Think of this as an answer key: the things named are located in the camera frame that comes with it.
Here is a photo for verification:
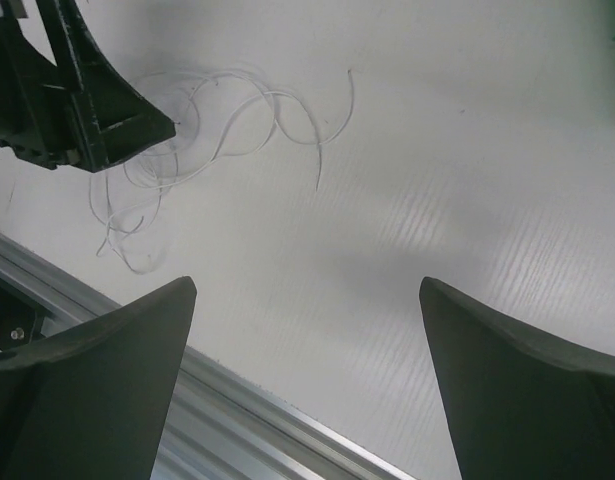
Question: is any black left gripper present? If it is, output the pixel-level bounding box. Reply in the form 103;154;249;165
0;1;176;173

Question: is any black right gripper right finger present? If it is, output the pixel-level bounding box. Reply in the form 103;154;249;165
419;277;615;479

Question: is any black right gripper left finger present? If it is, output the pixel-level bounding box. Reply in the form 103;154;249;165
0;277;196;479

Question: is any thin white wire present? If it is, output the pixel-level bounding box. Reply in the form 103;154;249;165
86;67;356;275

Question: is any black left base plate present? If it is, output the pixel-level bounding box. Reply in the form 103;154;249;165
0;279;48;353

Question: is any aluminium mounting rail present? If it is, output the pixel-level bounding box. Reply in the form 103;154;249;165
0;234;408;479

